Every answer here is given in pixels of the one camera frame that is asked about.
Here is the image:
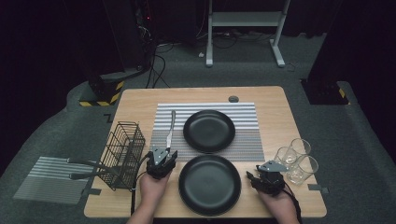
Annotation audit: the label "person's right hand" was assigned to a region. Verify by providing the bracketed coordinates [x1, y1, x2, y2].
[258, 190, 297, 222]

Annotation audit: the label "black hazard-striped stand base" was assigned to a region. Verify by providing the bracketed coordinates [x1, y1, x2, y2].
[78, 70, 150, 107]
[300, 78, 350, 105]

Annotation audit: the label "white metal stand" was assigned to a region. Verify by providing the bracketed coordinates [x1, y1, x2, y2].
[205, 0, 292, 68]

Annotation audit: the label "hand-held gripper cable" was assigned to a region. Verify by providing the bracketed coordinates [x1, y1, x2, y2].
[281, 183, 303, 224]
[130, 152, 153, 216]

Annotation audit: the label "grey cutlery handle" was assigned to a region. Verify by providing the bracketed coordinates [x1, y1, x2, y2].
[66, 157, 120, 172]
[68, 172, 123, 181]

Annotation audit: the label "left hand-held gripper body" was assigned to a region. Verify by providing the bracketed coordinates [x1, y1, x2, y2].
[146, 147, 177, 181]

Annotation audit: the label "left hand-held gripper cable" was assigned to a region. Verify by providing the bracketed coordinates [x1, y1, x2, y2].
[130, 152, 153, 216]

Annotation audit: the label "person's left hand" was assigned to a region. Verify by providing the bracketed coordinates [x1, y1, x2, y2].
[138, 172, 172, 208]

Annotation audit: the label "right hand-held gripper cable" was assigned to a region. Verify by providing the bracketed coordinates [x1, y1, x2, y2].
[281, 183, 303, 224]

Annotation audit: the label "clear drinking glass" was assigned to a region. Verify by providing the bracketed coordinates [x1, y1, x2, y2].
[288, 137, 312, 164]
[286, 154, 319, 187]
[273, 146, 298, 176]

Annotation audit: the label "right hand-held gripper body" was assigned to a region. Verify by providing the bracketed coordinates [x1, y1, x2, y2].
[255, 160, 290, 198]

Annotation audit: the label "black wire cutlery basket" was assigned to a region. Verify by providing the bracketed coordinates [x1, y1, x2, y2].
[98, 120, 147, 191]

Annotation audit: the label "grey striped woven placemat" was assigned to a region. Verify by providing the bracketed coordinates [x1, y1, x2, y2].
[147, 102, 265, 163]
[12, 156, 94, 205]

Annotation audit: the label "steel serrated table knife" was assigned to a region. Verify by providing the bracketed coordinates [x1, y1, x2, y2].
[166, 109, 177, 151]

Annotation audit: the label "dark tape strip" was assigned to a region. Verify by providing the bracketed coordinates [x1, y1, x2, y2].
[307, 183, 330, 194]
[81, 187, 102, 196]

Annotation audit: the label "black floor cables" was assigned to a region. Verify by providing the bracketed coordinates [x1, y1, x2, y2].
[145, 40, 172, 89]

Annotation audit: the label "black equipment tower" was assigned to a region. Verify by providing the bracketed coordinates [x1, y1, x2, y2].
[102, 0, 158, 74]

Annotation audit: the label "black round plate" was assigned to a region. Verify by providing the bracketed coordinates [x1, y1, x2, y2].
[182, 109, 236, 154]
[177, 154, 243, 217]

